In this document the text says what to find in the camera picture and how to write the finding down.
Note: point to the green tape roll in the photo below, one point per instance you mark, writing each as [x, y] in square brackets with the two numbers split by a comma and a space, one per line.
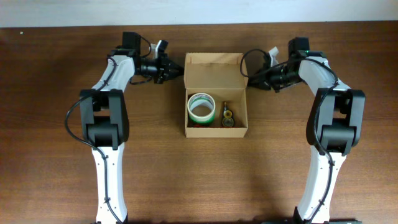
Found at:
[202, 120]

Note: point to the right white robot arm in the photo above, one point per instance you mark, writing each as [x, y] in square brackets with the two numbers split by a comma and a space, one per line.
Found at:
[333, 126]

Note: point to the brown cardboard box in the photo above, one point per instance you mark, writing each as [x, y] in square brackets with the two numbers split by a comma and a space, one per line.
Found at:
[217, 74]

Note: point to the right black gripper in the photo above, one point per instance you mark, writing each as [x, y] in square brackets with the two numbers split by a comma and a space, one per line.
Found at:
[264, 81]

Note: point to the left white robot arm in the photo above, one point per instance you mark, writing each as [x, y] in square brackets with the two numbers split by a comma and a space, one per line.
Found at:
[104, 119]

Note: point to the orange utility knife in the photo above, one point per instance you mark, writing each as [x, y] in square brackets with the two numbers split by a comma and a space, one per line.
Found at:
[199, 126]

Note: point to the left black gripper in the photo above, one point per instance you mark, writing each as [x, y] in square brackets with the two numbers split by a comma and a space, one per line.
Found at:
[165, 71]

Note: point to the white masking tape roll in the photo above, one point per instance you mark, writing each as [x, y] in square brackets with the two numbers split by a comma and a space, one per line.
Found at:
[201, 104]

